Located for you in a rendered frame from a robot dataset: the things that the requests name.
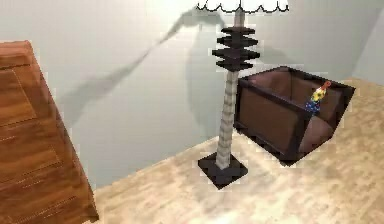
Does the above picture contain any floor lamp with white shade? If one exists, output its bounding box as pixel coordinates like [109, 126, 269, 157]
[195, 0, 290, 191]

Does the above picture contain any dark brown open box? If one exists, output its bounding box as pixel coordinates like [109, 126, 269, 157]
[233, 65, 356, 167]

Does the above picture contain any colourful spotted toy bottle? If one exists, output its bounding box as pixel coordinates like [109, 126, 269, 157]
[305, 80, 333, 116]

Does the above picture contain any brown wooden cupboard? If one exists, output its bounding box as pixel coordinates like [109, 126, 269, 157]
[0, 40, 100, 224]

